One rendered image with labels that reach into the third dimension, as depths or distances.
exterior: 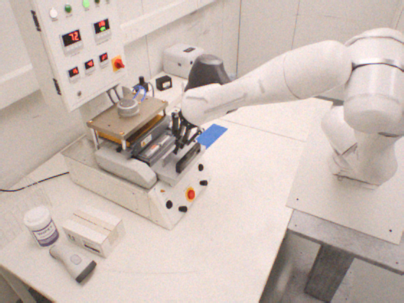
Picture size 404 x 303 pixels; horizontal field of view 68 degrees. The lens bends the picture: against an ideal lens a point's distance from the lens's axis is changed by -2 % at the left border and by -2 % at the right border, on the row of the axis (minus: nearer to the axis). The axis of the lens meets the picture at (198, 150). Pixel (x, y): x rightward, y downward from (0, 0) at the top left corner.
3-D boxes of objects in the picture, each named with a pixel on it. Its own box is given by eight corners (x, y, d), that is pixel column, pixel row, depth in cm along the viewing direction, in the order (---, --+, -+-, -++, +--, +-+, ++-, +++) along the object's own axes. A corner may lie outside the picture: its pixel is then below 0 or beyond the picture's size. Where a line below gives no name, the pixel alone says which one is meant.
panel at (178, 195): (173, 226, 117) (151, 188, 110) (211, 179, 138) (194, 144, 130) (177, 227, 116) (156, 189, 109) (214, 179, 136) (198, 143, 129)
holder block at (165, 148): (116, 154, 119) (115, 148, 117) (148, 128, 132) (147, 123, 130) (150, 167, 112) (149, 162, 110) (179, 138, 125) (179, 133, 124)
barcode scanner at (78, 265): (42, 262, 107) (34, 249, 102) (60, 245, 112) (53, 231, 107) (84, 288, 99) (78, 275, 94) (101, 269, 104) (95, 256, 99)
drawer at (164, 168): (113, 161, 121) (109, 146, 116) (147, 133, 136) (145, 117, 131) (175, 187, 109) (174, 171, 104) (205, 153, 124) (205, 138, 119)
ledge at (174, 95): (99, 122, 177) (98, 115, 174) (175, 68, 235) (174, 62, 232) (141, 135, 166) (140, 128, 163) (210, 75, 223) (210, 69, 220)
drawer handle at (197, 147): (175, 172, 110) (174, 163, 107) (196, 148, 120) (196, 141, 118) (179, 174, 109) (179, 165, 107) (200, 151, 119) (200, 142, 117)
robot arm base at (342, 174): (396, 153, 114) (407, 146, 101) (375, 198, 114) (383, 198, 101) (338, 130, 122) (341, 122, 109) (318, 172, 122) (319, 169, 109)
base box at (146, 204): (73, 182, 138) (61, 154, 127) (126, 139, 163) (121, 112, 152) (170, 231, 116) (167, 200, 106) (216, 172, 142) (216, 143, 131)
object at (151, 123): (98, 138, 119) (92, 117, 113) (134, 112, 133) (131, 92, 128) (133, 151, 112) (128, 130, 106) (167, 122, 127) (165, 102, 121)
